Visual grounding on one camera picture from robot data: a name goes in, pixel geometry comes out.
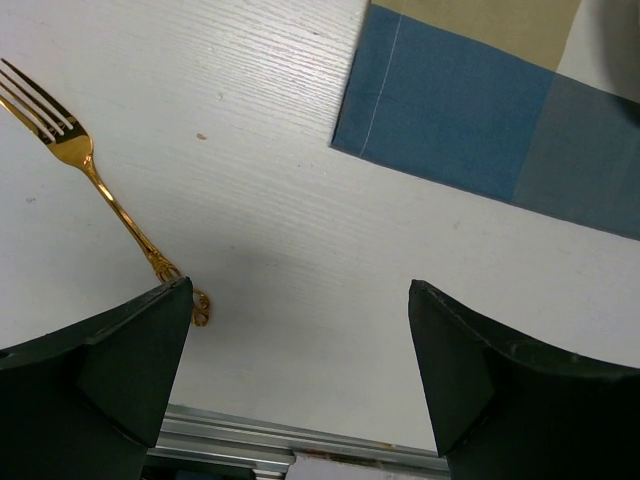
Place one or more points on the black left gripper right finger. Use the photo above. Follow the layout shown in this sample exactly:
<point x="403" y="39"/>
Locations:
<point x="504" y="405"/>

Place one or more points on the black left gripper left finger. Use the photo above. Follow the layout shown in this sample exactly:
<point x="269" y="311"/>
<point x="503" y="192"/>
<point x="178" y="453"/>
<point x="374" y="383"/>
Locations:
<point x="88" y="401"/>

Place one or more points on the gold fork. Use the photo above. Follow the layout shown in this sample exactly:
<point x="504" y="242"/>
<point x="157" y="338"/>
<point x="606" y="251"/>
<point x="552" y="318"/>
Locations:
<point x="70" y="143"/>

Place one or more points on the aluminium table edge rail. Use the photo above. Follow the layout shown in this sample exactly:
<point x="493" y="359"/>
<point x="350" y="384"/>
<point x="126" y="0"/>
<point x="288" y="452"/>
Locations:
<point x="269" y="450"/>

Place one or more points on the blue yellow striped cloth placemat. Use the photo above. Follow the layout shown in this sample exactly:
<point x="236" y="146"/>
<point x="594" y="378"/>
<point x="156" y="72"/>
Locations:
<point x="531" y="103"/>

